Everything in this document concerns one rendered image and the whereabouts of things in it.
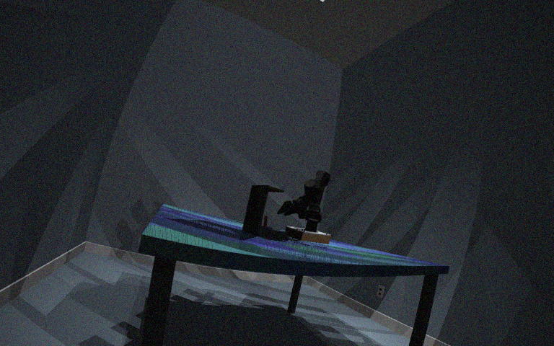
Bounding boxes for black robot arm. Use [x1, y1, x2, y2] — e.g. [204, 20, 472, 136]
[299, 170, 331, 232]

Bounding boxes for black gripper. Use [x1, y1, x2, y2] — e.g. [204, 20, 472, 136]
[277, 196, 309, 216]

